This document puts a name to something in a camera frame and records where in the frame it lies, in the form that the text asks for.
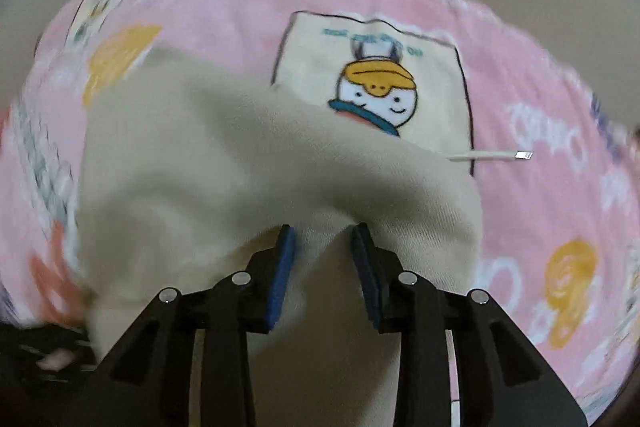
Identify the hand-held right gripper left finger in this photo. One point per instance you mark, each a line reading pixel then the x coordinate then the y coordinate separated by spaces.
pixel 281 277

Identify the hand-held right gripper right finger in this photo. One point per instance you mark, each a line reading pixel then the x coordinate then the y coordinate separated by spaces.
pixel 366 277

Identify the beige hoodie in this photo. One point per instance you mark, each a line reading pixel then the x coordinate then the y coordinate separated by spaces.
pixel 225 157

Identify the pink printed blanket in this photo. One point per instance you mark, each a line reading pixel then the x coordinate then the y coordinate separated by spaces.
pixel 525 72

